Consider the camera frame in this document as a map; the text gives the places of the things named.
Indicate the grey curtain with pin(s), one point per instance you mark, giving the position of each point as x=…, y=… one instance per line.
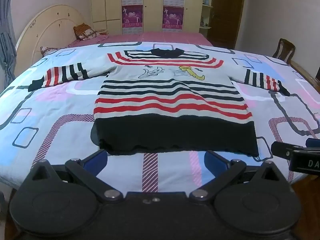
x=6, y=42

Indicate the brown wooden door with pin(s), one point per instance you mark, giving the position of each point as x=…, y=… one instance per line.
x=227, y=15

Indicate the wooden chair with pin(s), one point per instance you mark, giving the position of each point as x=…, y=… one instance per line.
x=283, y=48

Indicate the floral pillow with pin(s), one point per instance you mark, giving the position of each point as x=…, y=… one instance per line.
x=51, y=50

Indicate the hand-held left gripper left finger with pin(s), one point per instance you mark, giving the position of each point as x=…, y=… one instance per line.
x=96, y=159

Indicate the wooden bed frame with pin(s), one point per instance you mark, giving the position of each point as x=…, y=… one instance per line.
x=306, y=73

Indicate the cream bed headboard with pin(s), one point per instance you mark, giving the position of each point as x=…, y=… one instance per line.
x=50, y=30

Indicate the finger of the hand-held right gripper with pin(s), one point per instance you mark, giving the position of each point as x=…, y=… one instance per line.
x=313, y=142
x=281, y=150

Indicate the orange cat cushion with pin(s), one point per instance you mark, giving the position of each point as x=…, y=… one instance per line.
x=86, y=32

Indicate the cream open shelf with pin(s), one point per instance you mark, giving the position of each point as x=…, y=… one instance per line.
x=207, y=12

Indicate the striped knit sweater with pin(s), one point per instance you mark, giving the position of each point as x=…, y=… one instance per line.
x=172, y=100

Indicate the cream wardrobe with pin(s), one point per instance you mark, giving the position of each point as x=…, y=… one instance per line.
x=152, y=5

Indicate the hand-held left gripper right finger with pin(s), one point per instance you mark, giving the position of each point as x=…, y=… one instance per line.
x=214, y=160

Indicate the patterned white blanket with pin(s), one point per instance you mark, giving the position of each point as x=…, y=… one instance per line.
x=62, y=105

